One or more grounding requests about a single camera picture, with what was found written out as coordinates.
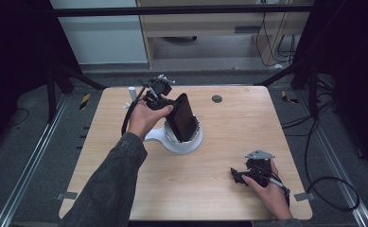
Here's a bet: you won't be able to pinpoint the grey tape piece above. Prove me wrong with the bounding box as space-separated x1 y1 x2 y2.
293 191 316 202
55 191 79 201

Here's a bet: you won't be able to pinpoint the yellow black tape strip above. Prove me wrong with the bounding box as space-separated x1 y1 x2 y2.
79 93 92 111
280 90 299 105

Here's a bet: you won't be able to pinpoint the right hand-held gripper cable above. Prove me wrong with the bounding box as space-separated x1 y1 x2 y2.
266 175 291 207

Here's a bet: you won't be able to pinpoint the wooden shelf unit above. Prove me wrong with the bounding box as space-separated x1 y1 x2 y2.
135 0 316 69

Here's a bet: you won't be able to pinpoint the left hand-held gripper cable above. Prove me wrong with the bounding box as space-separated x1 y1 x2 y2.
120 78 150 137

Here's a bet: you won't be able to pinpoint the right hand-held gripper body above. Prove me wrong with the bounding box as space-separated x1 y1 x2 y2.
241 148 275 187

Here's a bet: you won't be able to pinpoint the white key stand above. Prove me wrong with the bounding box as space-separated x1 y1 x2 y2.
123 86 204 155

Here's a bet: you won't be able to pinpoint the person's right hand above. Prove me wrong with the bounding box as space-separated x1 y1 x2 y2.
240 160 294 221

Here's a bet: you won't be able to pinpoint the black horizontal bar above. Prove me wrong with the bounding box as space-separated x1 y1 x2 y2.
49 4 316 19

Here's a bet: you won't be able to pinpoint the hand-held gripper cable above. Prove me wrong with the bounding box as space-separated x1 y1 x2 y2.
266 175 291 207
120 78 150 137

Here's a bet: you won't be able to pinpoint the black wallet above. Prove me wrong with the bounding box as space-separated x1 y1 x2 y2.
165 92 200 144

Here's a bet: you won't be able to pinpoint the black curtain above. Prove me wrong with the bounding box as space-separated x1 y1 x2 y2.
293 0 368 176
0 0 82 155

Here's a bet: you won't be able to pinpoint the black hanging cables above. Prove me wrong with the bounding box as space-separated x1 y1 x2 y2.
254 11 297 69

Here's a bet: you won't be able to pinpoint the metal floor rail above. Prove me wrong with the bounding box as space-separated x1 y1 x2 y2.
297 90 368 227
0 94 70 227

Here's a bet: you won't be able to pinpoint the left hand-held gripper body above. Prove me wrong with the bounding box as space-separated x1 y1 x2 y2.
143 74 177 111

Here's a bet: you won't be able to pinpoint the white bowl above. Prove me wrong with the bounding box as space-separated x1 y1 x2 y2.
163 115 202 146

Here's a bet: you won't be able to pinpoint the black metal stand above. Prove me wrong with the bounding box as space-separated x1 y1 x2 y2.
253 61 321 118
44 59 108 125

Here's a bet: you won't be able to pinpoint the white cabinet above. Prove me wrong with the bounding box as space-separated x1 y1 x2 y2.
49 0 149 66

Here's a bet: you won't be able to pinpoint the black looped floor cable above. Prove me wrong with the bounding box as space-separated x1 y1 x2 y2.
304 116 361 213

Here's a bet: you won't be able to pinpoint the person's left hand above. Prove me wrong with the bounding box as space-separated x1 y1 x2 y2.
127 99 175 142

